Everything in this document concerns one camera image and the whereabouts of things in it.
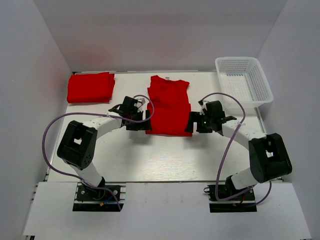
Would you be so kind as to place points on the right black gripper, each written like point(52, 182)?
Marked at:
point(194, 116)

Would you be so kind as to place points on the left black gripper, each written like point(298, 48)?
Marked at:
point(142, 125)

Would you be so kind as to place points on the red t shirt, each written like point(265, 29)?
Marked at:
point(172, 107)
point(90, 88)

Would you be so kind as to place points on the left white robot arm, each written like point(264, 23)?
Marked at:
point(77, 146)

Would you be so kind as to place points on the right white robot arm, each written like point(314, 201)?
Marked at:
point(268, 156)

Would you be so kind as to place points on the white plastic basket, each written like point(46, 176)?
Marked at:
point(243, 78)

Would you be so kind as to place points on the folded red t shirt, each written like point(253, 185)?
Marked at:
point(90, 88)

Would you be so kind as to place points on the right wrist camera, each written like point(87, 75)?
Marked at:
point(203, 104)

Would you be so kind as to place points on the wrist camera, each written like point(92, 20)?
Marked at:
point(203, 104)
point(141, 101)

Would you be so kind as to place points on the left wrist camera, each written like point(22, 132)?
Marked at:
point(141, 101)

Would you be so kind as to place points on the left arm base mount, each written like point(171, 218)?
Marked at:
point(95, 200)

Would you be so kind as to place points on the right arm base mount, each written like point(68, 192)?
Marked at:
point(244, 203)

